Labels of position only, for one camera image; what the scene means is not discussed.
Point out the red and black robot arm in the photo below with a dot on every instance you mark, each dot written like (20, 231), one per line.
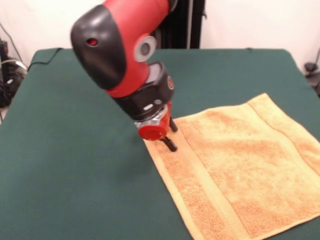
(120, 50)

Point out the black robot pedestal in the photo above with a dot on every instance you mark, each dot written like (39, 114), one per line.
(185, 25)

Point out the dark green table cloth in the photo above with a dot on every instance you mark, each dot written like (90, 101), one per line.
(75, 175)

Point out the tan terry towel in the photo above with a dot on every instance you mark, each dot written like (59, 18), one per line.
(237, 170)

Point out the small black box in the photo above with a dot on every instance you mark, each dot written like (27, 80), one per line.
(3, 50)

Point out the black stand base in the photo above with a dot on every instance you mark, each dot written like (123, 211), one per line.
(10, 85)
(312, 72)

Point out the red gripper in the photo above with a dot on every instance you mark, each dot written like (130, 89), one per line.
(153, 131)

